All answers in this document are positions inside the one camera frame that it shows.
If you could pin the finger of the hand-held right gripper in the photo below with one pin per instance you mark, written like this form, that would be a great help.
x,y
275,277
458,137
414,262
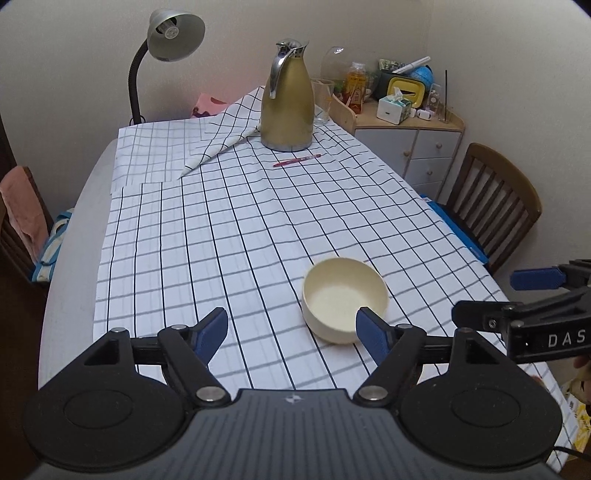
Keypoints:
x,y
480,314
535,278

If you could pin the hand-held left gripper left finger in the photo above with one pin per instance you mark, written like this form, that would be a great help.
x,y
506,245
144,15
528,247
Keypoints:
x,y
210,334

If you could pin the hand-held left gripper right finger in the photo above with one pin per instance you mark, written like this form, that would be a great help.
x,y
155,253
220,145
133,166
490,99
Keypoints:
x,y
373,334

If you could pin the cream bowl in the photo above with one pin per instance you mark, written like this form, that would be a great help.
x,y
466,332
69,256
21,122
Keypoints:
x,y
337,286

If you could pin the blue white printed cardboard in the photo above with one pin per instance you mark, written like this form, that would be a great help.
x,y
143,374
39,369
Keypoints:
x,y
466,240

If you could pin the brown wooden chair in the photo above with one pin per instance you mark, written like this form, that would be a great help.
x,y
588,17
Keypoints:
x,y
521,194

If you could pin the yellow printed box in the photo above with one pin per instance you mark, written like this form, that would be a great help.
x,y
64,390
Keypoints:
x,y
577,415

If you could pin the white black checked tablecloth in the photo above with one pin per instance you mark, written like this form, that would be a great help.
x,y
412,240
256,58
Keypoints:
x,y
231,230

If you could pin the white drawer cabinet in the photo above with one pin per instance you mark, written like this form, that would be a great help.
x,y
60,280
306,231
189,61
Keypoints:
x,y
429,152

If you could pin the blue striped bag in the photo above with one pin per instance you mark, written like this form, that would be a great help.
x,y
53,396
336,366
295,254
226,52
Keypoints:
x,y
51,249

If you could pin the red pen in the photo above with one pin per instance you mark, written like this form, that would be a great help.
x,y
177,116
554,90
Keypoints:
x,y
295,160

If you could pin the black thin stick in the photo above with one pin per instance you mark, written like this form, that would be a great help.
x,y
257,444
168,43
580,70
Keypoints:
x,y
446,97

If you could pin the white slim device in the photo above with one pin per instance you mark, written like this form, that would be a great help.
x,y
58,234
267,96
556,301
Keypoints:
x,y
432,98

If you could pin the dark wooden chair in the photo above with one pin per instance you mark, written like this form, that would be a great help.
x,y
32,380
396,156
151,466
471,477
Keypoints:
x,y
14,261

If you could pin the white tissue box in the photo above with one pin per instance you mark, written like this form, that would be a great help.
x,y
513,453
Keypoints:
x,y
392,110

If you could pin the yellow black box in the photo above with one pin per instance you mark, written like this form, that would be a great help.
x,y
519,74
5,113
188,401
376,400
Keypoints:
x,y
414,85

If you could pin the pink printed bag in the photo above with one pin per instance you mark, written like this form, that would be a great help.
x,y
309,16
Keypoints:
x,y
207,105

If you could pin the blue globe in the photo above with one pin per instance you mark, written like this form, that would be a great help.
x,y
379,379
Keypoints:
x,y
425,74

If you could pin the clear drinking glass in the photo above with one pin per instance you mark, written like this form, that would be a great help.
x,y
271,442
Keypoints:
x,y
323,106

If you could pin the gold thermos jug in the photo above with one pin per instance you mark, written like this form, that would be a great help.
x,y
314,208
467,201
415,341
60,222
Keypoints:
x,y
286,110

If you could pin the orange drink bottle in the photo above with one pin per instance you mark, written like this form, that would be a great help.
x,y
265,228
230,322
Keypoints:
x,y
355,87

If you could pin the clear glass dome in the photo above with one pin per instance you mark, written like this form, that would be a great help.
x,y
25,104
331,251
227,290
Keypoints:
x,y
334,64

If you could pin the grey desk lamp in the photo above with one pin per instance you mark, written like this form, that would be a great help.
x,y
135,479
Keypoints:
x,y
175,32

